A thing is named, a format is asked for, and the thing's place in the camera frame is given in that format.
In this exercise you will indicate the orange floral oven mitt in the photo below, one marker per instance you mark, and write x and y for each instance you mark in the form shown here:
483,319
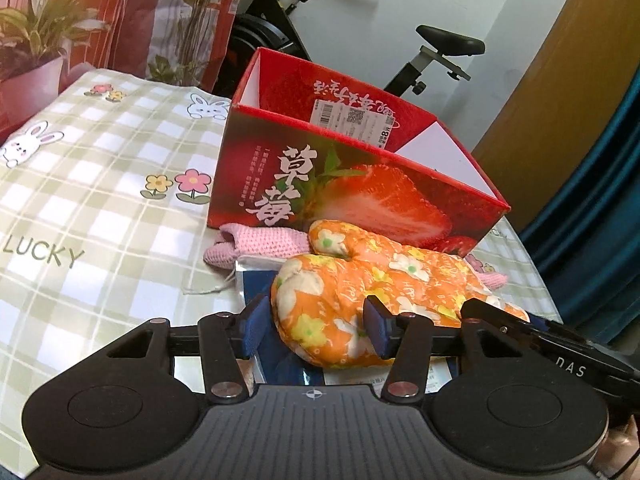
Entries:
317,298

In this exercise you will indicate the wooden door panel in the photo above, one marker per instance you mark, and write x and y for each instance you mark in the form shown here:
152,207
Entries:
562,104

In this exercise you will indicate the blue white package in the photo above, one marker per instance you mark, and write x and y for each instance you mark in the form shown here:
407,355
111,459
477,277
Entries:
276,364

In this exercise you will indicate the potted plant pink pot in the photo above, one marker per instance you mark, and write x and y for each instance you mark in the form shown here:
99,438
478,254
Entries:
36,43

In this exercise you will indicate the teal curtain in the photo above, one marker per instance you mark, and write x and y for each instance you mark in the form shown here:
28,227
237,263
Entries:
585,242

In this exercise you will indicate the red patterned curtain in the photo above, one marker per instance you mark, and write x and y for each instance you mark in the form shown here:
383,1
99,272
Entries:
178,42

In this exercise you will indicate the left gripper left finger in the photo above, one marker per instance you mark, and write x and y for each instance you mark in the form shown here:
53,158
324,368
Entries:
223,340

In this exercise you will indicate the white drawstring bag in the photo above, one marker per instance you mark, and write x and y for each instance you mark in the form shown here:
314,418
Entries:
235,276

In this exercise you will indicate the pink knitted pouch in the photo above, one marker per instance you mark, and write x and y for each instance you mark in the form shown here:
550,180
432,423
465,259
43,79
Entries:
250,244

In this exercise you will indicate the checkered bunny tablecloth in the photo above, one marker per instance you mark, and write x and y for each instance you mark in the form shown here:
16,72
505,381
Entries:
104,201

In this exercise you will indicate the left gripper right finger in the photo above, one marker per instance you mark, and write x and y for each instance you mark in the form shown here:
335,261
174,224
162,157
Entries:
407,340

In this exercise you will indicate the red strawberry cardboard box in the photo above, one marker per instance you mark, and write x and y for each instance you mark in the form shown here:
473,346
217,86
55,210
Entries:
304,143

